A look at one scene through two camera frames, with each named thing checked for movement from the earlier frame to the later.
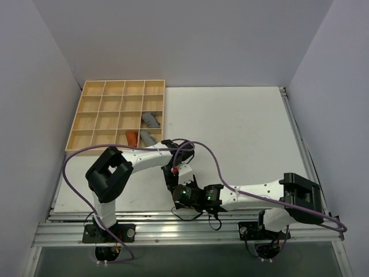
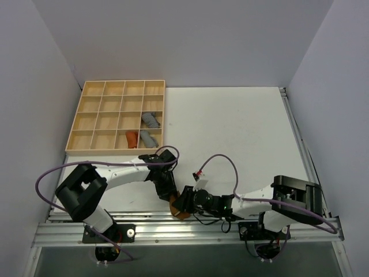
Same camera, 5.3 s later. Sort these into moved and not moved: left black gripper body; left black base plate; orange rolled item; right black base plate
Moved: left black gripper body
Not moved: right black base plate; left black base plate; orange rolled item
